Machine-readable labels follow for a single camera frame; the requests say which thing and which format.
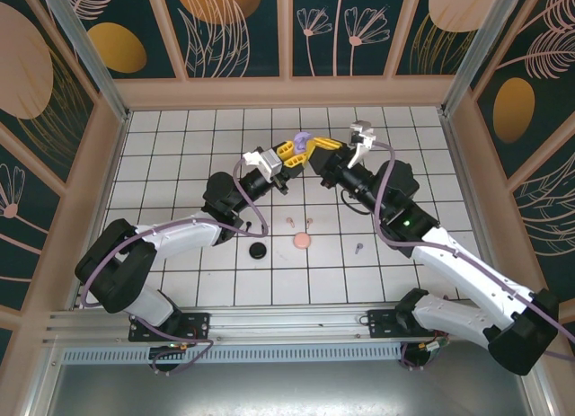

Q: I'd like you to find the grey metal sheet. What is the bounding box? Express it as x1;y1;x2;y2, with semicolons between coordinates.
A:
44;360;540;416

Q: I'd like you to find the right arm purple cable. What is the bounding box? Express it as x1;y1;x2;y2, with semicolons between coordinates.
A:
370;141;575;372

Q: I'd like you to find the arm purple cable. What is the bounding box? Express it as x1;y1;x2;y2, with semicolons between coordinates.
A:
370;141;575;372
79;157;270;377

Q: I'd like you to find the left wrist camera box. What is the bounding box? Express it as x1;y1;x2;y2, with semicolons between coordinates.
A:
242;146;283;180

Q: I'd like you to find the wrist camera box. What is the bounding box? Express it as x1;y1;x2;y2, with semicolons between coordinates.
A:
346;119;376;168
242;146;283;180

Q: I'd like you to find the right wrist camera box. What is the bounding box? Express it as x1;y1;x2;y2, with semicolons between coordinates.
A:
346;119;376;168

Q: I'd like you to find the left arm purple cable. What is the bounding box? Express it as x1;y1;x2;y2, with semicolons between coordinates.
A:
79;157;270;377

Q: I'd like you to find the left black mount plate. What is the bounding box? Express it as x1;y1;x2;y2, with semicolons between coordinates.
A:
128;311;212;343

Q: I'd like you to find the black mount plate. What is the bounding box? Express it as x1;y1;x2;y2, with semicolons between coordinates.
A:
367;308;450;341
128;311;212;343

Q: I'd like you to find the right black mount plate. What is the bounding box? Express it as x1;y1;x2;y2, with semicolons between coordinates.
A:
367;308;450;341

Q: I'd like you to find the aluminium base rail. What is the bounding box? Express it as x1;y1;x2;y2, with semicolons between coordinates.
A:
42;302;535;345

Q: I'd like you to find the aluminium frame post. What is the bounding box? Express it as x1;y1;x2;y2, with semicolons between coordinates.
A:
439;0;529;117
35;0;132;123

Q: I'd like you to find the controller board with wires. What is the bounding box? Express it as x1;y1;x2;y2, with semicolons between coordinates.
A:
149;341;201;367
401;335;450;370

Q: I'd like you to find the grey slotted cable duct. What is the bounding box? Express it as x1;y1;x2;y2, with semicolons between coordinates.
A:
60;346;405;364

